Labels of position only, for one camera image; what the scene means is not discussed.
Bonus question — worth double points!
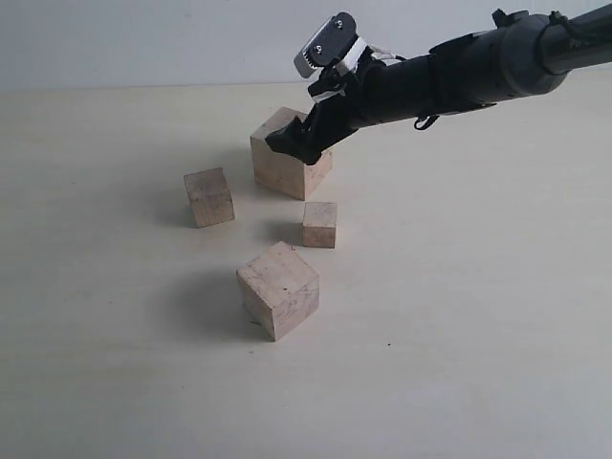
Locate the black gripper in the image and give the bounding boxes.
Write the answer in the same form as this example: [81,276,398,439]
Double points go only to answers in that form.
[265,50,411,165]

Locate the smallest wooden cube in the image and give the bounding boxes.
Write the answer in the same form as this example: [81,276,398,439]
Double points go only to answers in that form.
[302,202,338,249]

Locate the third largest wooden cube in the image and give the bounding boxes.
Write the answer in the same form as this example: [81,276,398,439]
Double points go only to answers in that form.
[184,167,235,228]

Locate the second largest wooden cube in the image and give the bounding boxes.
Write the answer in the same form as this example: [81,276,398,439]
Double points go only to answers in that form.
[236,241,319,341]

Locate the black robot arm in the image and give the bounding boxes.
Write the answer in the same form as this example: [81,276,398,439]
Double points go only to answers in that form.
[265,5,611,165]

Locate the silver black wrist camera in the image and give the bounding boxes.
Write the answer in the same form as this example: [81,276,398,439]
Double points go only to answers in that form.
[294,11,368,78]

